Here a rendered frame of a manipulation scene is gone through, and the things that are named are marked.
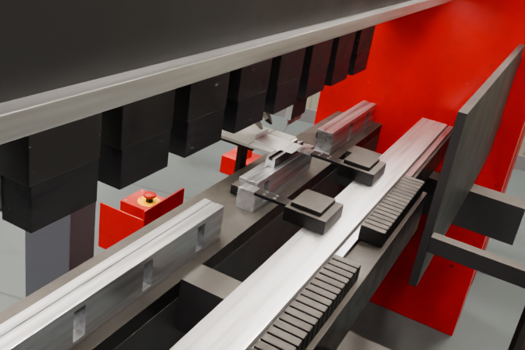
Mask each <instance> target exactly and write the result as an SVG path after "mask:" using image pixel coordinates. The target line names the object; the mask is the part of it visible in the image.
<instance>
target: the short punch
mask: <svg viewBox="0 0 525 350"><path fill-rule="evenodd" d="M306 102H307V98H306V99H303V98H299V97H297V100H296V103H295V104H294V105H291V106H289V107H287V108H286V113H285V119H286V120H287V125H289V124H291V123H293V122H295V121H296V120H299V119H301V116H302V114H303V113H304V112H305V106H306ZM287 125H286V126H287Z"/></svg>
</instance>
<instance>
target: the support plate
mask: <svg viewBox="0 0 525 350"><path fill-rule="evenodd" d="M262 128H263V129H261V130H260V129H259V128H258V127H257V126H256V125H255V124H252V125H251V126H249V127H246V128H245V129H243V130H240V131H238V132H237V133H235V134H232V133H230V132H227V131H225V130H222V134H221V138H223V139H226V140H228V141H232V142H234V143H237V144H240V145H244V146H246V147H248V148H252V149H255V150H257V151H260V152H263V153H266V154H268V155H269V154H270V153H272V152H274V151H276V150H277V149H276V148H272V147H270V146H268V145H264V144H261V143H258V142H256V141H254V140H255V135H256V134H258V133H260V132H261V131H263V130H265V129H267V128H268V127H264V126H262ZM273 130H274V129H271V128H269V130H268V133H269V132H271V131H273ZM270 135H273V136H275V137H278V138H282V139H284V140H287V141H292V140H294V139H295V138H297V137H295V136H292V135H290V134H285V133H283V132H280V131H278V130H274V131H273V132H272V133H270ZM253 141H254V142H253ZM251 142H253V143H251ZM249 143H251V144H250V145H248V144H249Z"/></svg>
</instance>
